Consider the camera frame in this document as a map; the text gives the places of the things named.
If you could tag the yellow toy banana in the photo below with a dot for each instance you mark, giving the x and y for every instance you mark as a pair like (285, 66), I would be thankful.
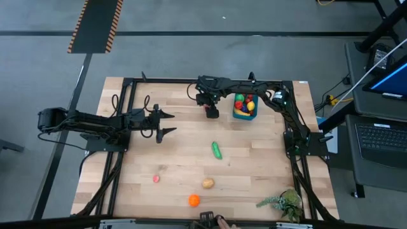
(241, 112)

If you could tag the yellow toy lemon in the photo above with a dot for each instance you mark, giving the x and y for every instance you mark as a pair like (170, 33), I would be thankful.
(251, 105)

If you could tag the black horizontal beam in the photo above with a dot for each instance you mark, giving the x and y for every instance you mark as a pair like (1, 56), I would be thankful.
(47, 222)

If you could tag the black stand legs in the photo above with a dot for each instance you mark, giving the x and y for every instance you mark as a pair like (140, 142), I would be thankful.
(381, 28)

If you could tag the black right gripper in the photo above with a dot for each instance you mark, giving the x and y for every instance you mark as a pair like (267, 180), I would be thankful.
(211, 98)

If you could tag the black laptop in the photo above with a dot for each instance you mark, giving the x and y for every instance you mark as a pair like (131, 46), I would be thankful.
(381, 140)

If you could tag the black metal table frame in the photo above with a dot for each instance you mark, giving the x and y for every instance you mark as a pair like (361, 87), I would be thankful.
(159, 80)

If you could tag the red green toy watermelon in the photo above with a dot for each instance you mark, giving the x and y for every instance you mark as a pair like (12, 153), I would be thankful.
(238, 104)

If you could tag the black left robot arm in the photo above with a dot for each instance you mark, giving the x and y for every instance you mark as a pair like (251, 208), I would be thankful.
(89, 122)

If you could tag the black orange striped floor mat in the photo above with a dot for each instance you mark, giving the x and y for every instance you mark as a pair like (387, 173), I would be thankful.
(95, 25)

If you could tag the teal plastic tupperware container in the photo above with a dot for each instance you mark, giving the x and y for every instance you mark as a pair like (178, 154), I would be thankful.
(245, 118)

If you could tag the orange toy orange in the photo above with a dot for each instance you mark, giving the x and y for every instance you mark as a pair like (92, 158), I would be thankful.
(194, 200)

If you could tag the silver metal bracket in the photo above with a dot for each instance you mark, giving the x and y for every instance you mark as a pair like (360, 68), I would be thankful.
(117, 224)
(294, 226)

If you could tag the person's hand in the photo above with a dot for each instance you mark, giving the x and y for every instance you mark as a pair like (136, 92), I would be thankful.
(224, 224)

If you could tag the monitor with blue screen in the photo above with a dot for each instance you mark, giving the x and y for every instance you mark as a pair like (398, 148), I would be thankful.
(394, 81)

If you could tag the purple toy eggplant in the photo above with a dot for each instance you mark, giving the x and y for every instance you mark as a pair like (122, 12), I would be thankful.
(244, 108)

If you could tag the artificial green plant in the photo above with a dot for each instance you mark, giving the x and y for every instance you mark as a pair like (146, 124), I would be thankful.
(287, 203)

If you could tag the tan toy potato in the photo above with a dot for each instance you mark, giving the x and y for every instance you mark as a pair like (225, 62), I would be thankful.
(208, 183)

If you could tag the pink toy peach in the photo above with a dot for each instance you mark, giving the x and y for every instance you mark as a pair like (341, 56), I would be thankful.
(155, 178)

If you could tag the white paper sheet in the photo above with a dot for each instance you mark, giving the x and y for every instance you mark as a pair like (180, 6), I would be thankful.
(330, 143)

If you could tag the black power adapter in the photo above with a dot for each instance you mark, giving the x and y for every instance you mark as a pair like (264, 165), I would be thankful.
(378, 58)

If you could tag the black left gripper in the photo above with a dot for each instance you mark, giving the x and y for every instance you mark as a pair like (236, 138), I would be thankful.
(143, 119)

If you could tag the grey furniture leg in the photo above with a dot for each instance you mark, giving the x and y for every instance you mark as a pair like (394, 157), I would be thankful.
(9, 145)

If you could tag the green toy bell pepper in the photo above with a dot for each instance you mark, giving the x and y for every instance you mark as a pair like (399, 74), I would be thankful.
(239, 97)

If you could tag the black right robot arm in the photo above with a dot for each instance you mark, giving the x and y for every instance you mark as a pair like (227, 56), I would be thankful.
(286, 105)

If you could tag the yellow power plug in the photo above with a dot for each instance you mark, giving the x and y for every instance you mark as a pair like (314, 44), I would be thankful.
(333, 101)

